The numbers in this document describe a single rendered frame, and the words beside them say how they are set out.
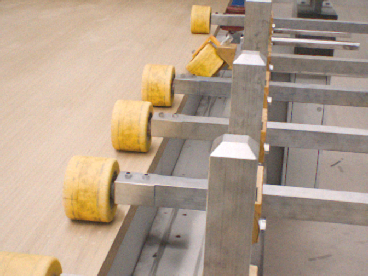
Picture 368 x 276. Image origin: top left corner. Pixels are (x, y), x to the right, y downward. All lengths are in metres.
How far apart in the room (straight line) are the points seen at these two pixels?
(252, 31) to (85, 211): 0.35
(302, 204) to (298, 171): 2.16
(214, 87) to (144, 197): 0.50
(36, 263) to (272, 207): 0.32
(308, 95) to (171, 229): 0.41
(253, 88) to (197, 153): 1.16
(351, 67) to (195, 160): 0.52
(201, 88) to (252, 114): 0.57
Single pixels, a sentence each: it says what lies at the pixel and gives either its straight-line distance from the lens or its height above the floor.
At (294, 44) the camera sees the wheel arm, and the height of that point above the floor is 0.84.
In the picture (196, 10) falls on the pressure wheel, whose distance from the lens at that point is 2.03.
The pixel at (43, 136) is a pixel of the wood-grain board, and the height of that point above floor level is 0.90.
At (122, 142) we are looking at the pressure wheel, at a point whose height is 0.92.
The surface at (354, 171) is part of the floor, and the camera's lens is 3.58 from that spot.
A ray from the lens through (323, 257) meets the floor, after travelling 2.72.
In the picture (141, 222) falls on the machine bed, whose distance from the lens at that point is 1.35.
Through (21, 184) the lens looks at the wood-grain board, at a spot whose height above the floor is 0.90.
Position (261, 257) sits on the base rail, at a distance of 1.22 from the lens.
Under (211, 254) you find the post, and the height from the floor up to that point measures 1.04.
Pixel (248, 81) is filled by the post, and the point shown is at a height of 1.11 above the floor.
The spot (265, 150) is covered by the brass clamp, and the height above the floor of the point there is 0.95.
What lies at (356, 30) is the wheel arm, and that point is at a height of 0.94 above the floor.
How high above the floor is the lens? 1.29
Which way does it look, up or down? 20 degrees down
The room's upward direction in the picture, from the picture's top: 2 degrees clockwise
